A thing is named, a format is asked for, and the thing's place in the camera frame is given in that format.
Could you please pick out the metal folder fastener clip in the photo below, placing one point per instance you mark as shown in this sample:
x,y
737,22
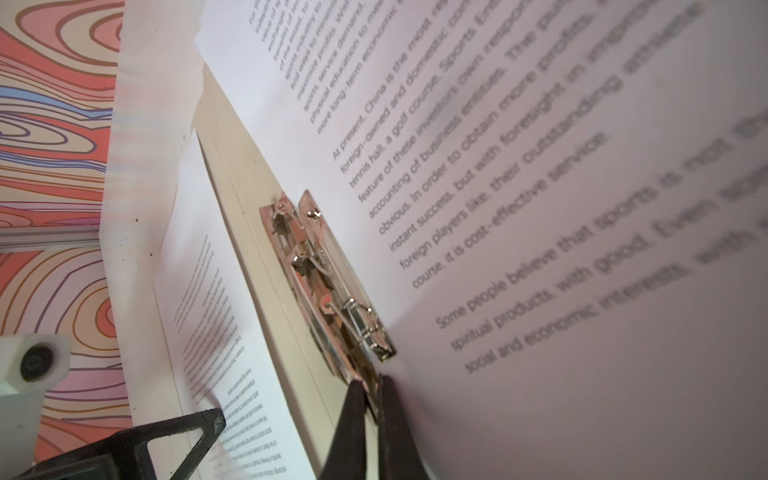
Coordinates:
x,y
344,326

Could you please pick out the printed paper sheet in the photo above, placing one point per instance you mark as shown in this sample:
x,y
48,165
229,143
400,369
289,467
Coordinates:
x,y
218,352
558,210

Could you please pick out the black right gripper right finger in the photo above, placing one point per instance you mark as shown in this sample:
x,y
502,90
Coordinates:
x,y
398,454

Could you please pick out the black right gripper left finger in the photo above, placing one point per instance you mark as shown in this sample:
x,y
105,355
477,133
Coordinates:
x,y
347,457

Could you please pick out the printed paper sheet back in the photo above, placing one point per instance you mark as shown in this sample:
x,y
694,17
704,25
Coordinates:
x,y
558,210

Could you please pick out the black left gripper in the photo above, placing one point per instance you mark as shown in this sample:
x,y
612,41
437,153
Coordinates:
x,y
66,468

